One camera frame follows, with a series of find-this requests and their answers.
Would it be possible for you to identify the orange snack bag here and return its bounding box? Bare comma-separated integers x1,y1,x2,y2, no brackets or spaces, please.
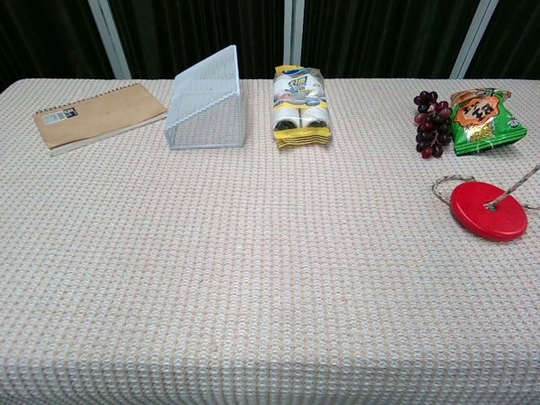
449,87,513,105

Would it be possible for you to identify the dark red grape bunch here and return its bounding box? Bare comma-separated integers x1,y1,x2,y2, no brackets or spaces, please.
413,89,454,159

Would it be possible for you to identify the yellow pack of white rolls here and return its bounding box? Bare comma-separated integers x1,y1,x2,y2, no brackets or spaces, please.
272,65,332,149

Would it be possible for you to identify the brown spiral notebook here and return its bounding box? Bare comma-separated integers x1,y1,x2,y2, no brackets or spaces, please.
32,82,170,158

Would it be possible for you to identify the grey aluminium frame post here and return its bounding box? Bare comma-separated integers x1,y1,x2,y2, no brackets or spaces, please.
87,0,132,80
448,0,500,80
283,0,305,80

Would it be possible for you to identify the green snack bag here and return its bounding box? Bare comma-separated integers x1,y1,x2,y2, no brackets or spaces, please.
450,91,528,158

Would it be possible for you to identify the white wire mesh basket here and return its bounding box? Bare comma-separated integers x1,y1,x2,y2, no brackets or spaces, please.
164,44,246,151

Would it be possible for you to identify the beige woven tablecloth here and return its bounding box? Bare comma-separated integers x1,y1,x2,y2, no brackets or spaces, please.
0,77,540,405

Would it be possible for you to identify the red round disc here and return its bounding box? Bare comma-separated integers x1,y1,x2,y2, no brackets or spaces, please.
449,180,529,243

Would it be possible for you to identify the dark pleated curtain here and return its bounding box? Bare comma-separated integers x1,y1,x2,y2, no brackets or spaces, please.
463,0,540,81
300,0,482,80
0,0,116,94
107,0,292,80

